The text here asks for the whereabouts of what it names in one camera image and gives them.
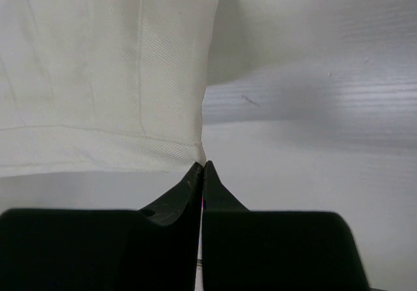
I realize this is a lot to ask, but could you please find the white skirt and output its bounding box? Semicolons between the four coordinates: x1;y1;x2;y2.
1;0;219;177

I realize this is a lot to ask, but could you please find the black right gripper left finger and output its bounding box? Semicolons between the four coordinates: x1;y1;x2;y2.
1;164;203;290

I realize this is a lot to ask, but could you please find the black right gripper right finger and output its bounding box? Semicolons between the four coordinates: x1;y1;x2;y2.
202;162;369;291

